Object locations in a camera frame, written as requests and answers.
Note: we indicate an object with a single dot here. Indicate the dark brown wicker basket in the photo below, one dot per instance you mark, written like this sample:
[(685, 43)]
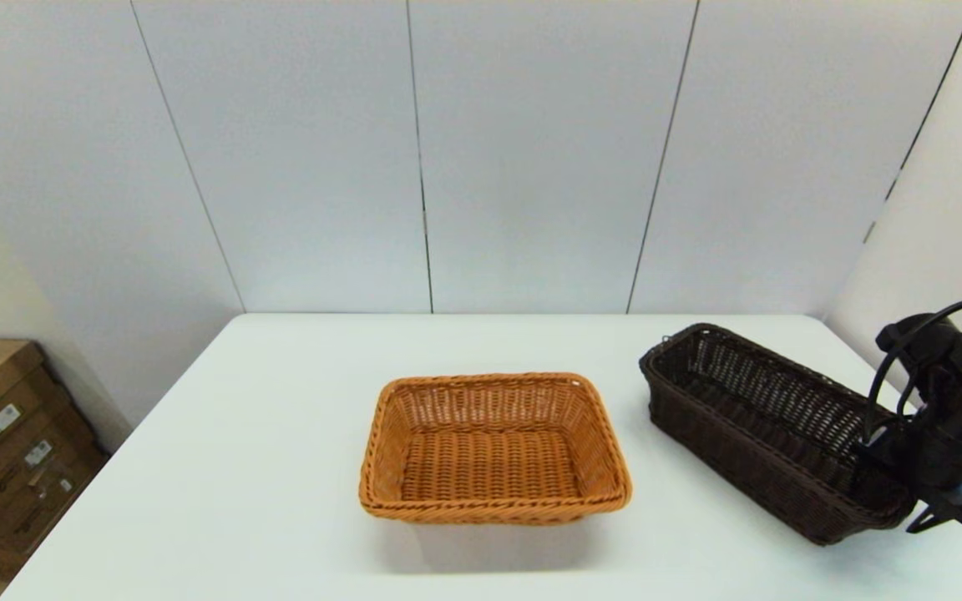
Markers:
[(765, 417)]

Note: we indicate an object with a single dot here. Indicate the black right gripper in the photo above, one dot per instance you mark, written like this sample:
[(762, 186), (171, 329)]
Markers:
[(940, 463)]

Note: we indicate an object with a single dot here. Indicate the orange wicker basket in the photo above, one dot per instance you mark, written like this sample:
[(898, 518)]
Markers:
[(489, 459)]

